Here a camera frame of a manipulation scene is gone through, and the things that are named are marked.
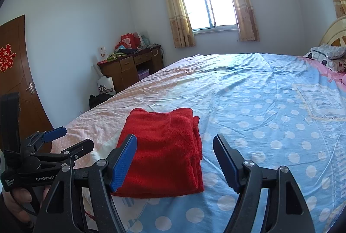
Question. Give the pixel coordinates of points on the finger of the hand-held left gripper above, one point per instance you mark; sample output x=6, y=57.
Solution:
x=54, y=133
x=78, y=148

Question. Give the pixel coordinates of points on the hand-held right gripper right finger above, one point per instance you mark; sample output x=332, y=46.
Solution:
x=229, y=165

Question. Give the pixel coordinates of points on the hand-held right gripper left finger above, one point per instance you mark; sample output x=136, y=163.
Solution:
x=123, y=165

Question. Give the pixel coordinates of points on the red knitted sweater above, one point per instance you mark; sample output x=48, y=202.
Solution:
x=162, y=152

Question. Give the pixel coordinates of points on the person's left hand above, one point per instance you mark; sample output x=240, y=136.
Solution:
x=23, y=196

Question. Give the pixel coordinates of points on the brown wooden door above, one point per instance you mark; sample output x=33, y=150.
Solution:
x=19, y=103

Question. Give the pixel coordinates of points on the black bag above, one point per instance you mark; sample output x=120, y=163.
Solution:
x=100, y=100

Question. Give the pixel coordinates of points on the white paper bag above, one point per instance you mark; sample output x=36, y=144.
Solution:
x=106, y=85

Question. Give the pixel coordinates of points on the blue pink printed bed sheet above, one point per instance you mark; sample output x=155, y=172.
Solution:
x=243, y=92

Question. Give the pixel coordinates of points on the red paper door decoration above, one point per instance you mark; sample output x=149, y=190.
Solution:
x=7, y=58

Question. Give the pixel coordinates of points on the brown wooden desk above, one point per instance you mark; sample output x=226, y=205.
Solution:
x=127, y=73

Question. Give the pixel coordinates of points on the white printed card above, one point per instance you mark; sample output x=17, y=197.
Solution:
x=102, y=54

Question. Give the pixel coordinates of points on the purple box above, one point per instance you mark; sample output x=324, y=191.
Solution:
x=143, y=75

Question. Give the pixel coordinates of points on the green cloth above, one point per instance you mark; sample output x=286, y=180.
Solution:
x=116, y=56

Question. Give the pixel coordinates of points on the pale green packet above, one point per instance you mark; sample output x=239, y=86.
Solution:
x=144, y=39

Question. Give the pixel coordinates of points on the grey floral pillow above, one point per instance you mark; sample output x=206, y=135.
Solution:
x=331, y=50

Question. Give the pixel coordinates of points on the cream wooden headboard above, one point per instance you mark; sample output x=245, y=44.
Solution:
x=333, y=30

